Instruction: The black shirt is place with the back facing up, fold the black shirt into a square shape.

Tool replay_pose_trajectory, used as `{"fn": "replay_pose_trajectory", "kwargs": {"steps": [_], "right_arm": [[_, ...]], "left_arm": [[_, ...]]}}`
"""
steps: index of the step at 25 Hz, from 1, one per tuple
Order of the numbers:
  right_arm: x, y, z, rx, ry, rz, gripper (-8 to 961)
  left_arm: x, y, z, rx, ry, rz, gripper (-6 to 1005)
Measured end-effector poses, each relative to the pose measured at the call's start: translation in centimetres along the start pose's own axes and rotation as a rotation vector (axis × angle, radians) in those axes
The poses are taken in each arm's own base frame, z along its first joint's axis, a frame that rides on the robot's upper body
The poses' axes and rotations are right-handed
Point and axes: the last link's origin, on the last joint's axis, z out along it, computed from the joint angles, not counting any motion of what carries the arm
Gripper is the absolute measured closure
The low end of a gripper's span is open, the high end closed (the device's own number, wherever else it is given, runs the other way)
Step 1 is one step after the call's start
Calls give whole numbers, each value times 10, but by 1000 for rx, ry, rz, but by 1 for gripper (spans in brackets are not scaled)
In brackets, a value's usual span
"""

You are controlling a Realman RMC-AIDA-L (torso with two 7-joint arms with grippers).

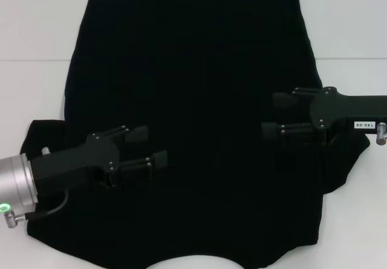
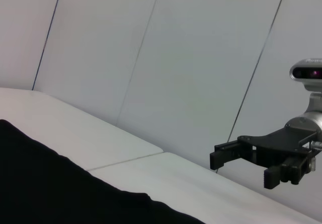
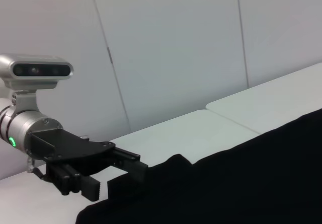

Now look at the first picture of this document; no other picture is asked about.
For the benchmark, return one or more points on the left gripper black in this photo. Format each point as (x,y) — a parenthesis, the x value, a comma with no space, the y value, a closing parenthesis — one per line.
(75,160)

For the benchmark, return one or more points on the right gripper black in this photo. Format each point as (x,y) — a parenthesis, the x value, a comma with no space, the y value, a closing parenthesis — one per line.
(356,108)

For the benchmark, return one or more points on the black t-shirt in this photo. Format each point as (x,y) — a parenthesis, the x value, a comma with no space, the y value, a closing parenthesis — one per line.
(193,69)

